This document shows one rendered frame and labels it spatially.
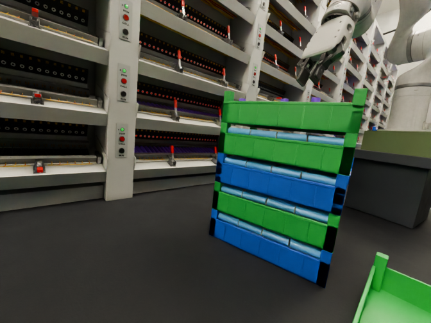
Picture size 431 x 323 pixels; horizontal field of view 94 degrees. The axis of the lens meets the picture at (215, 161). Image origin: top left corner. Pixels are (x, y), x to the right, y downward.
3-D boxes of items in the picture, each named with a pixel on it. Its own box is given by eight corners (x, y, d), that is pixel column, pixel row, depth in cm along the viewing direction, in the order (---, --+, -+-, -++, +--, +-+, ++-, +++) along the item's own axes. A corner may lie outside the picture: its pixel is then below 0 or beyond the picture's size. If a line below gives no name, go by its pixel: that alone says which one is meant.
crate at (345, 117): (356, 136, 53) (363, 106, 52) (358, 133, 37) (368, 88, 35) (252, 127, 70) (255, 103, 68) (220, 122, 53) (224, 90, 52)
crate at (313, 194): (344, 194, 56) (350, 166, 54) (340, 216, 39) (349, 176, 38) (246, 172, 72) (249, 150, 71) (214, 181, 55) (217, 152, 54)
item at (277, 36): (308, 63, 155) (318, 44, 150) (262, 32, 114) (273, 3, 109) (287, 58, 168) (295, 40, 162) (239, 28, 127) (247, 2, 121)
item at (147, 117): (238, 136, 117) (248, 114, 112) (133, 128, 77) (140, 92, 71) (218, 123, 130) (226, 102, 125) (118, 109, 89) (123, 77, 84)
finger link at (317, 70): (338, 59, 49) (326, 83, 49) (326, 63, 52) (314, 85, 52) (331, 50, 48) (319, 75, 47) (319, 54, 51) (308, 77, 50)
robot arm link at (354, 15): (367, 20, 51) (362, 30, 51) (333, 33, 59) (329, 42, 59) (352, -7, 47) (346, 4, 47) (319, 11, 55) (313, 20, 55)
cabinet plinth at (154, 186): (322, 168, 224) (323, 163, 223) (103, 197, 76) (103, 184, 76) (308, 165, 236) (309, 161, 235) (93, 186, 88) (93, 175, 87)
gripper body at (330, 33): (364, 25, 50) (344, 63, 50) (327, 39, 59) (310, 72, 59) (351, 1, 47) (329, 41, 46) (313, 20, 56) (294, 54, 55)
